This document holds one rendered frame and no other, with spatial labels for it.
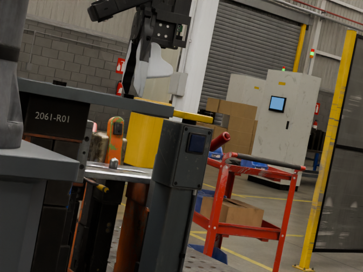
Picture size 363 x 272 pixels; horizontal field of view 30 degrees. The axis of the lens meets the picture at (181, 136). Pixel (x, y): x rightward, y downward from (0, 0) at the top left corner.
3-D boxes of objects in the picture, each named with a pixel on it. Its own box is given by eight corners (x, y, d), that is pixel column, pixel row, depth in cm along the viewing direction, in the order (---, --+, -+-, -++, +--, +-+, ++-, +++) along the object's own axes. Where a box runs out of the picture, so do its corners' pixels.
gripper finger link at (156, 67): (174, 94, 105) (176, 43, 109) (137, 87, 104) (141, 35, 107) (168, 102, 108) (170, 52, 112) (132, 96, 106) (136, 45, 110)
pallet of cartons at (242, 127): (257, 168, 1510) (269, 109, 1503) (233, 165, 1456) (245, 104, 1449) (220, 158, 1599) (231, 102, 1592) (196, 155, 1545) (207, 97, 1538)
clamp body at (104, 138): (86, 265, 181) (111, 132, 179) (110, 284, 168) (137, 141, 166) (49, 264, 175) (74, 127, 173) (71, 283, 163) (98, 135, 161)
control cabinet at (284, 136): (244, 179, 1200) (271, 43, 1187) (265, 182, 1234) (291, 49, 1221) (277, 189, 1138) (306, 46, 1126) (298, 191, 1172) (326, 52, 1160)
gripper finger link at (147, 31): (151, 58, 105) (155, 9, 108) (142, 55, 104) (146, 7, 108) (143, 71, 109) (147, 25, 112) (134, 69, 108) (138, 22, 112)
